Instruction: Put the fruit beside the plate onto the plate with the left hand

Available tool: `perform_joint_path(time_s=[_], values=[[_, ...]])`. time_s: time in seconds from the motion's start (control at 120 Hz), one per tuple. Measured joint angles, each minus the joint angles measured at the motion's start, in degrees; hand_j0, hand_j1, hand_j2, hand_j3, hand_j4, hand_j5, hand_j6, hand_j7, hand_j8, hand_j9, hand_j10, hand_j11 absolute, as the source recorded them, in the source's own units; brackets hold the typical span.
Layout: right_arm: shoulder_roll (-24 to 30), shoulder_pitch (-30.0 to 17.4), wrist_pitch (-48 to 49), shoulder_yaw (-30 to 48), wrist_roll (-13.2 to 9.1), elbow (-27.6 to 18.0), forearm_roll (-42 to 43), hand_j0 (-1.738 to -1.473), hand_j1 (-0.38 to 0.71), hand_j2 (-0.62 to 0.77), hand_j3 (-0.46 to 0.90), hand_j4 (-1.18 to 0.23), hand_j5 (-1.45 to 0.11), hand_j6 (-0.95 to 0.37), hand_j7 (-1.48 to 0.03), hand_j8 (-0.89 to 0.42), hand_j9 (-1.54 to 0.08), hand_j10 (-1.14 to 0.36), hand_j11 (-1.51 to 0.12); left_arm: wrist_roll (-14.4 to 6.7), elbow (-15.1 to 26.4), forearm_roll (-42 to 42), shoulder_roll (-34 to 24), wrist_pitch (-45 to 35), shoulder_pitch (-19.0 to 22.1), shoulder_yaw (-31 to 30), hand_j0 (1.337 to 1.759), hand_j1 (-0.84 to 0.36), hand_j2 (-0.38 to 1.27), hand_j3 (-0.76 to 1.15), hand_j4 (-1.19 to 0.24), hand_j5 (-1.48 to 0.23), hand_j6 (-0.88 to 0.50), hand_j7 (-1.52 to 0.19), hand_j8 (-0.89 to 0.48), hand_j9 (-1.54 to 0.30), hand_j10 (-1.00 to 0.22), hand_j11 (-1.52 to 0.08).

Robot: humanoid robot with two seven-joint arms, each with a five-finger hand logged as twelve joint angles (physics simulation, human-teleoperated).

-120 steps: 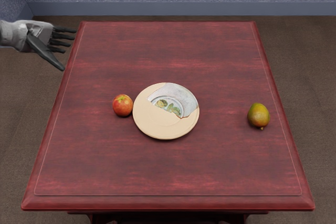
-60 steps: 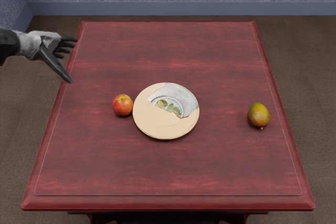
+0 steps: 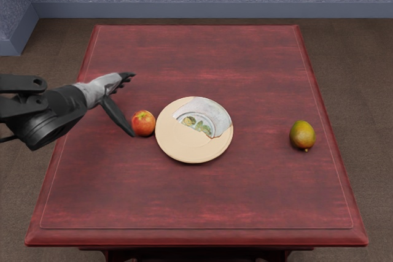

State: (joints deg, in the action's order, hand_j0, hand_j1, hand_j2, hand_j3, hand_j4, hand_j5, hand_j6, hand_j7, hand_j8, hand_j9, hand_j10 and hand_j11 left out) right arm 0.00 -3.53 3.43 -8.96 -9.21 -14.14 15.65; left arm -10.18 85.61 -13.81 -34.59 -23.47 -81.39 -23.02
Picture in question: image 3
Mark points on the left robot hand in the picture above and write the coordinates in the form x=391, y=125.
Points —
x=97, y=88

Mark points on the cream patterned plate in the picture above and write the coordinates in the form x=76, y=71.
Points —
x=193, y=130

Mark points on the red apple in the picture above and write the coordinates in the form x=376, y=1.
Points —
x=143, y=123

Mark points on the green orange mango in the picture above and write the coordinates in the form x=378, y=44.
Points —
x=302, y=135

